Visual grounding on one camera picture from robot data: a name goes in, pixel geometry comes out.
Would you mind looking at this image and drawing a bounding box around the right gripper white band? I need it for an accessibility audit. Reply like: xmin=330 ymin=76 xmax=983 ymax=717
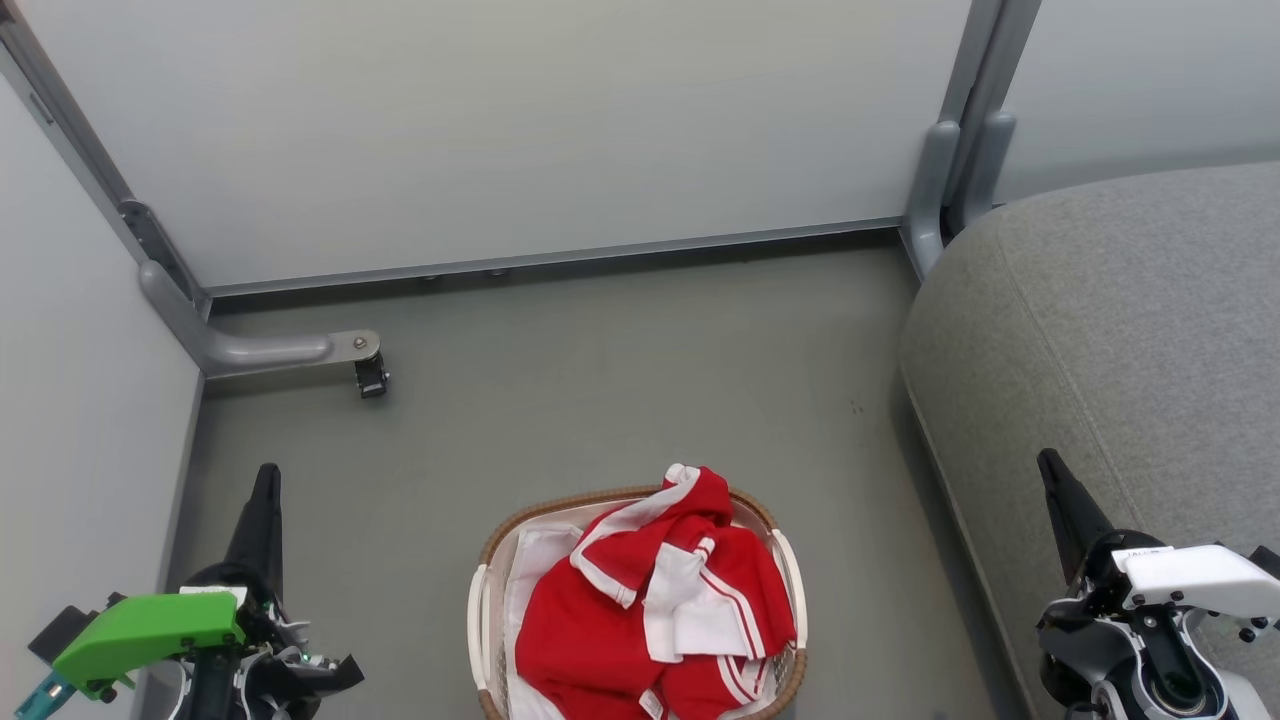
xmin=1037 ymin=448 xmax=1280 ymax=641

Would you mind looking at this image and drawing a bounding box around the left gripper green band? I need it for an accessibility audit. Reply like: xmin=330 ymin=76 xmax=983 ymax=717
xmin=50 ymin=463 xmax=366 ymax=706

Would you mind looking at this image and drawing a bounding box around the grey fabric sofa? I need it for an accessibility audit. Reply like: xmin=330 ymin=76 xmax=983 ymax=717
xmin=897 ymin=162 xmax=1280 ymax=720

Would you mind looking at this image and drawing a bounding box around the white cloth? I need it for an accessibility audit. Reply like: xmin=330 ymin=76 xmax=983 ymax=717
xmin=503 ymin=524 xmax=587 ymax=720

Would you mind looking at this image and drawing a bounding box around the white wicker-rimmed laundry basket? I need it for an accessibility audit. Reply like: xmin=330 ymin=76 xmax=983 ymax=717
xmin=467 ymin=485 xmax=809 ymax=720

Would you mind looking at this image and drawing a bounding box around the grey partition post double foot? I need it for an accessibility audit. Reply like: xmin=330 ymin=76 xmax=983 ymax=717
xmin=900 ymin=0 xmax=1043 ymax=281

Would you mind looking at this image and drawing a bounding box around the grey partition post with foot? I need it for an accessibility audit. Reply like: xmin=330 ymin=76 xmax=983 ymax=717
xmin=0 ymin=5 xmax=384 ymax=381

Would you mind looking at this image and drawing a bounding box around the red garment with white stripes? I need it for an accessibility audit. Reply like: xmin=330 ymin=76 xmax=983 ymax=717
xmin=568 ymin=463 xmax=798 ymax=663

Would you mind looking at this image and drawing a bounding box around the grey partition bottom rail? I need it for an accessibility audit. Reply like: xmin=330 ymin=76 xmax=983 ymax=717
xmin=205 ymin=217 xmax=906 ymax=298

